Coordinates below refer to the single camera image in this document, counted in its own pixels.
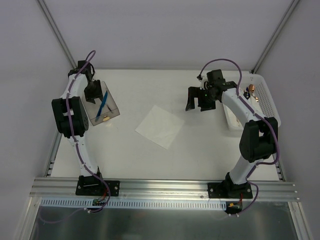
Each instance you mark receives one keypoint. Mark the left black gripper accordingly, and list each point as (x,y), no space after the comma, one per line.
(92,90)

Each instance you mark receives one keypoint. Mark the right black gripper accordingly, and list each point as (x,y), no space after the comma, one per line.
(200,97)

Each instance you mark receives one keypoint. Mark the white paper napkin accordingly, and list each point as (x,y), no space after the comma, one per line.
(160,127)

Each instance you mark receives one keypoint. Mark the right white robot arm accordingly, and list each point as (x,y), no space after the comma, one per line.
(259,139)

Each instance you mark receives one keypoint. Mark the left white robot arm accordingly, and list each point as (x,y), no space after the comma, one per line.
(72,122)

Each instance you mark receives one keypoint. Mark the rolled napkin with black spoon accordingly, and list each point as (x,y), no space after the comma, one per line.
(247,95)

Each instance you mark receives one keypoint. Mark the smoky transparent plastic container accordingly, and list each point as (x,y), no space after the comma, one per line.
(103,109)

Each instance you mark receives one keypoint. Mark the copper spoon in basket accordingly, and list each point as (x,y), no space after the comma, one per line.
(251,89)

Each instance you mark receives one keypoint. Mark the white perforated plastic basket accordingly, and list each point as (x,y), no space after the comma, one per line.
(261,99)

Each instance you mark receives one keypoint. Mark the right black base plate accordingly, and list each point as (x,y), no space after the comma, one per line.
(224,190)

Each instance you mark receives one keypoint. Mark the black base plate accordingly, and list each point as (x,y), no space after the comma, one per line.
(91,186)
(224,190)

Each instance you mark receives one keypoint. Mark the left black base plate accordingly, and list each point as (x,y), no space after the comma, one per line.
(91,186)

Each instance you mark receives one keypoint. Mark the aluminium mounting rail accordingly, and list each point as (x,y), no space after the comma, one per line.
(146,189)

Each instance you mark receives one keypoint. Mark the white slotted cable duct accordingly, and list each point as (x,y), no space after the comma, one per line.
(152,204)

